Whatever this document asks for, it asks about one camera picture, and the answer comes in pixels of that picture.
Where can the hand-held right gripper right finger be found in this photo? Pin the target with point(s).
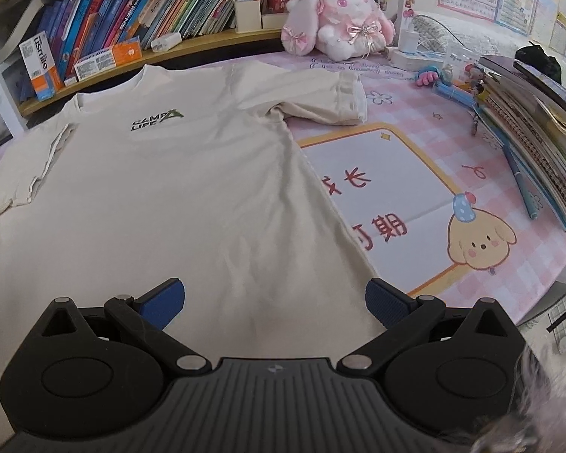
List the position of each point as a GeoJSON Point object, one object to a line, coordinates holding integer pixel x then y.
{"type": "Point", "coordinates": [384, 299]}

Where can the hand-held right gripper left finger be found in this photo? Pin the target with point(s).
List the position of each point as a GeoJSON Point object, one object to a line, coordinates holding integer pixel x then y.
{"type": "Point", "coordinates": [165, 302]}

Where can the cream t-shirt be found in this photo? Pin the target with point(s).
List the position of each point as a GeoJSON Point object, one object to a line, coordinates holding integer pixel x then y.
{"type": "Point", "coordinates": [170, 198]}

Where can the pink checked table mat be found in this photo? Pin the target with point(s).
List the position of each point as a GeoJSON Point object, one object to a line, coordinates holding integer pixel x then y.
{"type": "Point", "coordinates": [405, 174]}

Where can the long blue pen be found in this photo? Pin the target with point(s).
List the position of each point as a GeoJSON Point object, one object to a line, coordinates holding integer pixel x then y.
{"type": "Point", "coordinates": [519, 179]}

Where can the stack of notebooks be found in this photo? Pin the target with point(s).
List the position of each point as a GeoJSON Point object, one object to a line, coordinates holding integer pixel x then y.
{"type": "Point", "coordinates": [537, 141]}

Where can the blue cartoon pen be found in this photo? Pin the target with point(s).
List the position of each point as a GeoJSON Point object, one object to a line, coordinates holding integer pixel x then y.
{"type": "Point", "coordinates": [445, 87]}

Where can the white power strip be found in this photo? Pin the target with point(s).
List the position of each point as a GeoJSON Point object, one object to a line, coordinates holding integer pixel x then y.
{"type": "Point", "coordinates": [415, 56]}

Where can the orange white carton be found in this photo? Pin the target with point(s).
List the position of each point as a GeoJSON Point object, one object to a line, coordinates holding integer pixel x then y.
{"type": "Point", "coordinates": [106, 59]}

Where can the clear plastic box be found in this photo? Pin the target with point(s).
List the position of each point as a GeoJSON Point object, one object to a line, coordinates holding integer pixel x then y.
{"type": "Point", "coordinates": [458, 59]}

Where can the small white box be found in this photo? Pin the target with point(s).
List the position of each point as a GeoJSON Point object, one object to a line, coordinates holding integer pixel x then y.
{"type": "Point", "coordinates": [166, 41]}

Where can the wooden bookshelf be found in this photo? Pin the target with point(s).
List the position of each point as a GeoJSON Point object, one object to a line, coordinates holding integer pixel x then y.
{"type": "Point", "coordinates": [217, 40]}

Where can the white orange toothbrush box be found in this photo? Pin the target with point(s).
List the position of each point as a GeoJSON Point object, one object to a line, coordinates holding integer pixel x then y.
{"type": "Point", "coordinates": [40, 63]}

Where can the dark cloth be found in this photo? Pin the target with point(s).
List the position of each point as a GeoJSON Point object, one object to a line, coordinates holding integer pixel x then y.
{"type": "Point", "coordinates": [537, 59]}

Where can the pink white plush bunny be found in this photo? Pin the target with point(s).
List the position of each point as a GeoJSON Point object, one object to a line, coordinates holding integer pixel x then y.
{"type": "Point", "coordinates": [339, 14]}

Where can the row of colourful books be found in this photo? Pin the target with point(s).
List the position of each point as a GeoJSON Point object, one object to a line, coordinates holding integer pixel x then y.
{"type": "Point", "coordinates": [122, 9]}

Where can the white pen holder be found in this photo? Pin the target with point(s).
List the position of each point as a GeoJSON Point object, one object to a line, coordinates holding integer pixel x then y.
{"type": "Point", "coordinates": [247, 15]}

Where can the low white box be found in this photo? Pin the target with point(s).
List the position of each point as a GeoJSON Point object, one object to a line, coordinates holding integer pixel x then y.
{"type": "Point", "coordinates": [274, 20]}

